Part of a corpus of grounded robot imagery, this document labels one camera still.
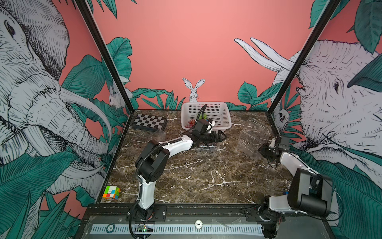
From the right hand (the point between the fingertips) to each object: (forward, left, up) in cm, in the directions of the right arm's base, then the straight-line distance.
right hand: (259, 145), depth 92 cm
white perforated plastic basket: (+34, +22, -5) cm, 41 cm away
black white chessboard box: (+20, +74, -2) cm, 77 cm away
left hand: (+1, +23, +8) cm, 25 cm away
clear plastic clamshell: (+13, -2, -8) cm, 15 cm away
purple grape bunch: (0, +33, 0) cm, 33 cm away
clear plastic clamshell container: (-1, +38, -2) cm, 39 cm away
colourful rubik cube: (-28, +84, -1) cm, 88 cm away
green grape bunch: (+29, +33, -4) cm, 44 cm away
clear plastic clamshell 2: (+11, +67, -4) cm, 68 cm away
